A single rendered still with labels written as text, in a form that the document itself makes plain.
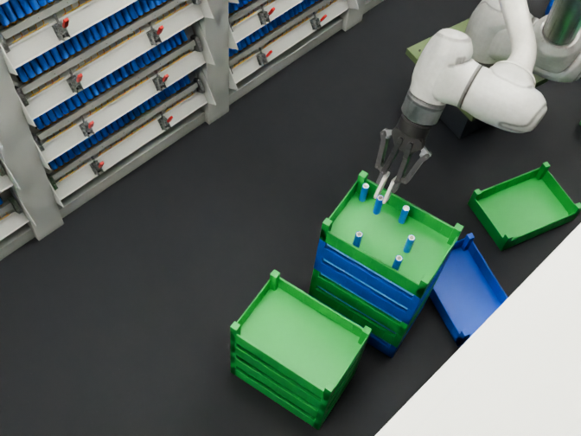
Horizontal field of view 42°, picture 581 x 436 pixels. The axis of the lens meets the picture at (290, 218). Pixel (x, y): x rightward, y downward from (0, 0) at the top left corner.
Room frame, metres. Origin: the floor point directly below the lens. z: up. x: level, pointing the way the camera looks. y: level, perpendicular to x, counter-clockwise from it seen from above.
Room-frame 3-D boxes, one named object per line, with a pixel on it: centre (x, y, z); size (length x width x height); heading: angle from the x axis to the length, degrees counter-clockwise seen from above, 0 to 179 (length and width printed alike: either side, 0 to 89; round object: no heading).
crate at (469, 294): (1.10, -0.56, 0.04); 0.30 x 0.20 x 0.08; 29
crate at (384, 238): (1.02, -0.26, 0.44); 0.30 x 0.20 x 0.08; 63
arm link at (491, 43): (1.88, -0.59, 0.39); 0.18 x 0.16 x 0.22; 65
